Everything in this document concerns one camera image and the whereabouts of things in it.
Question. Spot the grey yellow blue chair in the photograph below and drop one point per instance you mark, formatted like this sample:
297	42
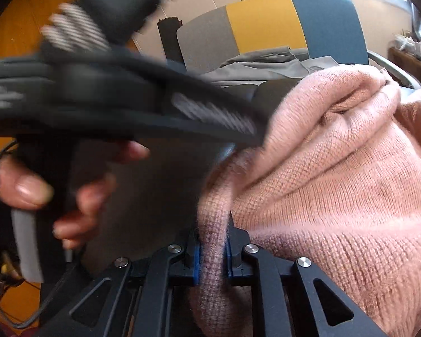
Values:
321	27

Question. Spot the person's left hand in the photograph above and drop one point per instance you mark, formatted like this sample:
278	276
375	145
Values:
21	188

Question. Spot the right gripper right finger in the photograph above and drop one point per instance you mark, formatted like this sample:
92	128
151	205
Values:
291	298

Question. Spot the grey garment on chair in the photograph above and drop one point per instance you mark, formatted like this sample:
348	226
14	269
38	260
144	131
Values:
257	67

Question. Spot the wooden side desk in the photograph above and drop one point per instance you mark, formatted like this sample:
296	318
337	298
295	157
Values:
405	61

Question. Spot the pink knit sweater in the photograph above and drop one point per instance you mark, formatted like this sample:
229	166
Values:
338	180

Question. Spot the black rolled mat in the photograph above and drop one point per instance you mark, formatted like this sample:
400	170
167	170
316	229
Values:
168	28

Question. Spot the wooden wardrobe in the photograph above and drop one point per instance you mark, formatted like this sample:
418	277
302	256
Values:
82	38

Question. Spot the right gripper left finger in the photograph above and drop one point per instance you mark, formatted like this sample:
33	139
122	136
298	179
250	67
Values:
131	298

